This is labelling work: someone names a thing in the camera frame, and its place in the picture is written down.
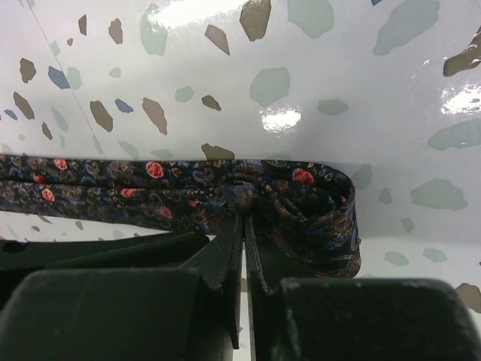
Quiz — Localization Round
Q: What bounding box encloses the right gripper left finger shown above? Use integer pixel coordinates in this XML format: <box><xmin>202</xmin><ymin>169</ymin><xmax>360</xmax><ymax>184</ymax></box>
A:
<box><xmin>1</xmin><ymin>215</ymin><xmax>243</xmax><ymax>360</ymax></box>

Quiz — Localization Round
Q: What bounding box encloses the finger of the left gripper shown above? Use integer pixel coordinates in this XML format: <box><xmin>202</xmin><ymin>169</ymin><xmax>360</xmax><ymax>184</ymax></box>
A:
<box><xmin>1</xmin><ymin>232</ymin><xmax>209</xmax><ymax>278</ymax></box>

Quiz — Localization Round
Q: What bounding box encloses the navy floral paisley tie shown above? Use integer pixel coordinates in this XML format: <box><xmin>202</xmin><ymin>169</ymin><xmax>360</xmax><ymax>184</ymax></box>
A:
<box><xmin>1</xmin><ymin>154</ymin><xmax>361</xmax><ymax>278</ymax></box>

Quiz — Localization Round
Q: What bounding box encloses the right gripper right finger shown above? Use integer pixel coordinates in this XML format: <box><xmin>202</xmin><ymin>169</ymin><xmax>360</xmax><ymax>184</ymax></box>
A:
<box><xmin>244</xmin><ymin>219</ymin><xmax>480</xmax><ymax>360</ymax></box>

